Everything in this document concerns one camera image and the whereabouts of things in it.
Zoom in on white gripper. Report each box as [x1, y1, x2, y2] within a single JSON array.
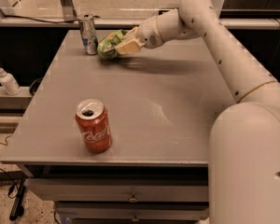
[[115, 17, 164, 55]]

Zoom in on green jalapeno chip bag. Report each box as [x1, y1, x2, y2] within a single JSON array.
[[97, 30, 127, 60]]

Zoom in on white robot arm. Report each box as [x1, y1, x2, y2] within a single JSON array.
[[116, 0, 280, 224]]

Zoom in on silver blue redbull can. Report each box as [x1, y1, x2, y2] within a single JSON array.
[[78, 13, 98, 55]]

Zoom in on red coca-cola can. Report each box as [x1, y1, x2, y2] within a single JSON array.
[[75, 99, 112, 153]]

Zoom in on grey drawer cabinet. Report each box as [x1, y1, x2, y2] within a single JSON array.
[[2, 31, 233, 224]]

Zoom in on white pump bottle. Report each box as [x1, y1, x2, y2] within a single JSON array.
[[0, 66, 21, 95]]

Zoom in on upper grey drawer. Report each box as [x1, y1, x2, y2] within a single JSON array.
[[25, 178, 208, 203]]

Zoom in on grey drawer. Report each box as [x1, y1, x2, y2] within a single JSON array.
[[56, 202, 208, 221], [25, 178, 208, 203]]

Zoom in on lower grey drawer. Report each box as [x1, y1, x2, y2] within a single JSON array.
[[56, 202, 208, 221]]

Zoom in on black stand foot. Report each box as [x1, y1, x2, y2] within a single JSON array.
[[9, 176, 26, 221]]

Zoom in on metal frame post left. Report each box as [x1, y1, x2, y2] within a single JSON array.
[[60, 0, 77, 21]]

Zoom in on black floor cable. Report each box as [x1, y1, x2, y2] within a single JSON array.
[[0, 129, 22, 200]]

